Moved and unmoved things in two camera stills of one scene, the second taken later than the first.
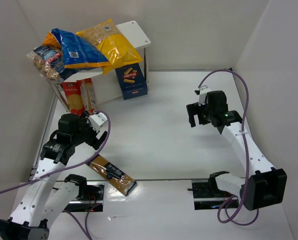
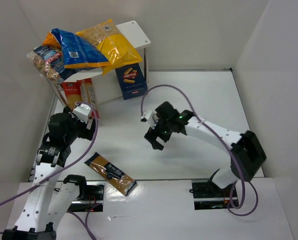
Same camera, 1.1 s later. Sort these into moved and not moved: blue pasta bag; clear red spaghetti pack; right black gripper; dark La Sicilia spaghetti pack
Moved: right black gripper
Not moved: blue pasta bag; dark La Sicilia spaghetti pack; clear red spaghetti pack
